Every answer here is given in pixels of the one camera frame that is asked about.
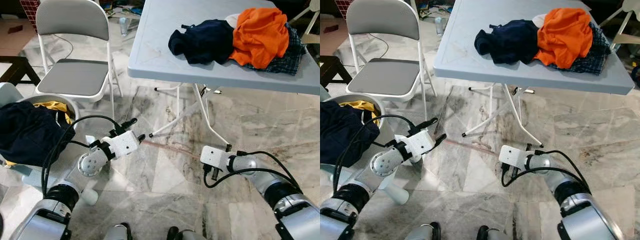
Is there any navy garment white piping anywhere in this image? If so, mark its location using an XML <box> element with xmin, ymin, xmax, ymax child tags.
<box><xmin>0</xmin><ymin>102</ymin><xmax>76</xmax><ymax>167</ymax></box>
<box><xmin>320</xmin><ymin>100</ymin><xmax>381</xmax><ymax>168</ymax></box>

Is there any plain dark navy garment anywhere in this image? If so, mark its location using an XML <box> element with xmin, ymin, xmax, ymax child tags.
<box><xmin>168</xmin><ymin>19</ymin><xmax>236</xmax><ymax>66</ymax></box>
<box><xmin>474</xmin><ymin>19</ymin><xmax>543</xmax><ymax>66</ymax></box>

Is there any grey laundry basket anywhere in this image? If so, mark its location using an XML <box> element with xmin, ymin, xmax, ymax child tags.
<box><xmin>15</xmin><ymin>94</ymin><xmax>81</xmax><ymax>171</ymax></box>
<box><xmin>330</xmin><ymin>94</ymin><xmax>386</xmax><ymax>166</ymax></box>

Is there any yellow garment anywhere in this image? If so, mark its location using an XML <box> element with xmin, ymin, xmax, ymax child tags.
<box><xmin>352</xmin><ymin>100</ymin><xmax>381</xmax><ymax>125</ymax></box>
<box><xmin>34</xmin><ymin>101</ymin><xmax>73</xmax><ymax>125</ymax></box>

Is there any grey white folding chair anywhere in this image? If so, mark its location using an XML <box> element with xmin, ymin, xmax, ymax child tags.
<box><xmin>35</xmin><ymin>0</ymin><xmax>123</xmax><ymax>121</ymax></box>
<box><xmin>345</xmin><ymin>0</ymin><xmax>437</xmax><ymax>121</ymax></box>

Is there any robot right leg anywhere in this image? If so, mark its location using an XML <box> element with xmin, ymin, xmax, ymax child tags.
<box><xmin>476</xmin><ymin>226</ymin><xmax>513</xmax><ymax>240</ymax></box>
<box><xmin>166</xmin><ymin>226</ymin><xmax>208</xmax><ymax>240</ymax></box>

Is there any robot leg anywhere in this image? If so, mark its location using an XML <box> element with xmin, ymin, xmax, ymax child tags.
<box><xmin>104</xmin><ymin>222</ymin><xmax>133</xmax><ymax>240</ymax></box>
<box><xmin>166</xmin><ymin>226</ymin><xmax>208</xmax><ymax>240</ymax></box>
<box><xmin>406</xmin><ymin>222</ymin><xmax>441</xmax><ymax>240</ymax></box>
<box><xmin>476</xmin><ymin>226</ymin><xmax>513</xmax><ymax>240</ymax></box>

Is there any grey-blue folding table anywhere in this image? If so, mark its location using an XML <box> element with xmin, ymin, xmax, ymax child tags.
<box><xmin>433</xmin><ymin>0</ymin><xmax>636</xmax><ymax>148</ymax></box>
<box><xmin>127</xmin><ymin>0</ymin><xmax>321</xmax><ymax>151</ymax></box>

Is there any robot left leg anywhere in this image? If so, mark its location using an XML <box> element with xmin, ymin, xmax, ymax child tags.
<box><xmin>104</xmin><ymin>222</ymin><xmax>133</xmax><ymax>240</ymax></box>
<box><xmin>406</xmin><ymin>222</ymin><xmax>441</xmax><ymax>240</ymax></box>

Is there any dark plaid garment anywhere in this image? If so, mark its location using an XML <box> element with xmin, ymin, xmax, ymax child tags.
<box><xmin>560</xmin><ymin>22</ymin><xmax>612</xmax><ymax>76</ymax></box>
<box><xmin>260</xmin><ymin>22</ymin><xmax>307</xmax><ymax>76</ymax></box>

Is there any orange garment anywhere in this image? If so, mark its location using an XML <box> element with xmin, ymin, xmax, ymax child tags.
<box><xmin>229</xmin><ymin>7</ymin><xmax>290</xmax><ymax>70</ymax></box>
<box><xmin>534</xmin><ymin>7</ymin><xmax>595</xmax><ymax>70</ymax></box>

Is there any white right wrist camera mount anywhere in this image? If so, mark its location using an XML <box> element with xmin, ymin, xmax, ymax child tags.
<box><xmin>499</xmin><ymin>145</ymin><xmax>528</xmax><ymax>168</ymax></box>
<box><xmin>200</xmin><ymin>146</ymin><xmax>230</xmax><ymax>172</ymax></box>

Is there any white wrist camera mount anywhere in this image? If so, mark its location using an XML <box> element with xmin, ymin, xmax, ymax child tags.
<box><xmin>499</xmin><ymin>145</ymin><xmax>528</xmax><ymax>168</ymax></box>
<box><xmin>102</xmin><ymin>131</ymin><xmax>141</xmax><ymax>160</ymax></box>
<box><xmin>200</xmin><ymin>146</ymin><xmax>230</xmax><ymax>172</ymax></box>
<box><xmin>395</xmin><ymin>131</ymin><xmax>436</xmax><ymax>161</ymax></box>

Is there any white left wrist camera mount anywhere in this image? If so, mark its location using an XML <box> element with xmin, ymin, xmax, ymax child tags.
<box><xmin>102</xmin><ymin>131</ymin><xmax>141</xmax><ymax>160</ymax></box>
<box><xmin>395</xmin><ymin>131</ymin><xmax>436</xmax><ymax>161</ymax></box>

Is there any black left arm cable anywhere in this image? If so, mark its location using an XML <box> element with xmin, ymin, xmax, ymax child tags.
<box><xmin>41</xmin><ymin>115</ymin><xmax>123</xmax><ymax>196</ymax></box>
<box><xmin>332</xmin><ymin>114</ymin><xmax>426</xmax><ymax>193</ymax></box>

